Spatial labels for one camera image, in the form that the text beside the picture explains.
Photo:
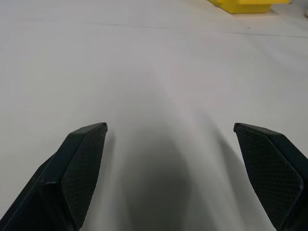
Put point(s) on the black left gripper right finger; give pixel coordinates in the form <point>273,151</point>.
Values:
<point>274,178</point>

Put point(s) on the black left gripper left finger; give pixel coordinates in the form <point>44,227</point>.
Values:
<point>60,183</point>

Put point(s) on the yellow plastic block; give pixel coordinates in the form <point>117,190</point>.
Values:
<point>243,4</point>

